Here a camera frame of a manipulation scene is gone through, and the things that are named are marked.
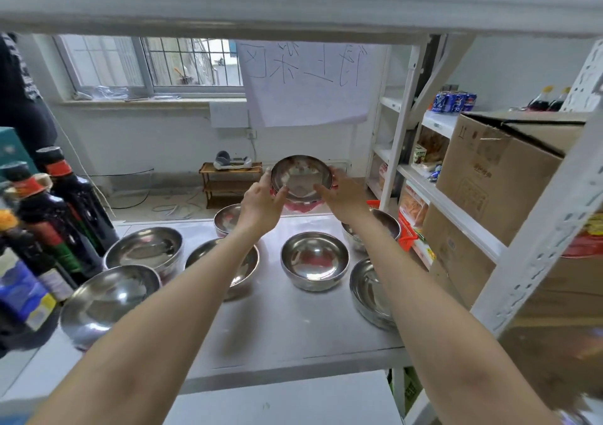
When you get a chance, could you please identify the brown cardboard box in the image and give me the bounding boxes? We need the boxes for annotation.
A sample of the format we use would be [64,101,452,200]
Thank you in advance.
[498,315,603,413]

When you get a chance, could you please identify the green box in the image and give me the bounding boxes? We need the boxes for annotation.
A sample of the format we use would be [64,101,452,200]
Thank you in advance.
[388,367,423,415]

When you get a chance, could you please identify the black cable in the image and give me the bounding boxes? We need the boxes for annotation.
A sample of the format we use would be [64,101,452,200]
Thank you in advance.
[85,169,155,210]

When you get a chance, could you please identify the person's right hand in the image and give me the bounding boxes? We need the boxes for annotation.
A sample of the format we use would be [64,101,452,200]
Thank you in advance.
[313,165,374,227]

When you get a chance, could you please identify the red and yellow package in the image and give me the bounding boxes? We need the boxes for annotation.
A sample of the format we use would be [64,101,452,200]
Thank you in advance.
[562,213,603,259]

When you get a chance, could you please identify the blue carton box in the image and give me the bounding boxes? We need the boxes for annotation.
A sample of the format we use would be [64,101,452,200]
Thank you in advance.
[0,248,58,332]

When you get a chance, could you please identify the clear plastic bag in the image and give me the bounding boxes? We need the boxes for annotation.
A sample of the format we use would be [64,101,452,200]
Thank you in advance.
[73,86,131,102]

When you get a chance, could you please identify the large open cardboard box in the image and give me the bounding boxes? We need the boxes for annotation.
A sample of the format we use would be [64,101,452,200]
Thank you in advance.
[436,111,590,246]

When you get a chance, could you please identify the person's right forearm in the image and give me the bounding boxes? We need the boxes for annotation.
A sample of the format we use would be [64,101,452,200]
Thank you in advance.
[346,210,563,425]

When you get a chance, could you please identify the teal box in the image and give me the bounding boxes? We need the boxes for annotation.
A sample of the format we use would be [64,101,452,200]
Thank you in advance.
[0,127,38,178]

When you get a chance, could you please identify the group of steel bowls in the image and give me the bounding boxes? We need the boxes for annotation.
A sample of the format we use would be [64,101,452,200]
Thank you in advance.
[60,203,402,350]

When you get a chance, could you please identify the person's left forearm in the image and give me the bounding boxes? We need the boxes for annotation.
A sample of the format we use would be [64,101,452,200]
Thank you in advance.
[26,224,265,425]

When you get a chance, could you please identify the orange snack packets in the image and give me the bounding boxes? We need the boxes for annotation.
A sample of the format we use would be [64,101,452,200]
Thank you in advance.
[399,184,429,229]

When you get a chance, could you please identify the dark sauce bottle red cap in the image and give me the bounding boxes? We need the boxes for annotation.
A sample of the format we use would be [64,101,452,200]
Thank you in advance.
[0,161,103,282]
[35,146,119,253]

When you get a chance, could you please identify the dark sauce bottle orange cap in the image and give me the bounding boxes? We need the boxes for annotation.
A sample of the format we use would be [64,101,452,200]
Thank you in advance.
[0,208,76,304]

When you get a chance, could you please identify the red plastic basket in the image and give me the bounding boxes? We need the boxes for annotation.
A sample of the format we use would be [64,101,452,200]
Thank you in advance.
[367,200,421,252]

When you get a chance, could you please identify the closed cardboard box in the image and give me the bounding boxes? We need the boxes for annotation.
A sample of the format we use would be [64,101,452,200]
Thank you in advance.
[421,203,603,319]

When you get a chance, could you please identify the wooden shoe rack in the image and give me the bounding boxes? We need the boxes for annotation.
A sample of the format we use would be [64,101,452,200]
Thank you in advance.
[199,162,263,210]

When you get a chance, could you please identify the white paper sheet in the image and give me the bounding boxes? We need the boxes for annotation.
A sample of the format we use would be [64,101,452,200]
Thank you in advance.
[236,41,374,128]

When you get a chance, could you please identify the dark bottle yellow cap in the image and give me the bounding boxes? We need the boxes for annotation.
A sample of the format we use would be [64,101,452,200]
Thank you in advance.
[526,86,555,112]
[548,87,571,112]

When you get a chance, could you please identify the grey slippers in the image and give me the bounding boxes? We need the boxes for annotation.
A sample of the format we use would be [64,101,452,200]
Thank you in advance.
[213,151,253,170]

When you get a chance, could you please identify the shiny metal bowl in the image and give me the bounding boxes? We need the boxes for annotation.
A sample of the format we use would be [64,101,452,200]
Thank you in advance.
[270,155,335,213]

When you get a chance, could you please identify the white metal storage shelf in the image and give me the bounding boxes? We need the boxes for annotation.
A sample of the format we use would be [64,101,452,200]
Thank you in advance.
[365,34,508,270]

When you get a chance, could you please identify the white framed window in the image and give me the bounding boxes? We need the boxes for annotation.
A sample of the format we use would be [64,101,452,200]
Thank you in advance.
[53,35,246,100]

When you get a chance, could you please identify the person's left hand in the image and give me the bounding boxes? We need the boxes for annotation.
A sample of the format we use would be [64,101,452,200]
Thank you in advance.
[237,168,289,241]

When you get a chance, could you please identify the white cables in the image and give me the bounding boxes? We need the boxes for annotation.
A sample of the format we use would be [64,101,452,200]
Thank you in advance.
[151,189,204,219]

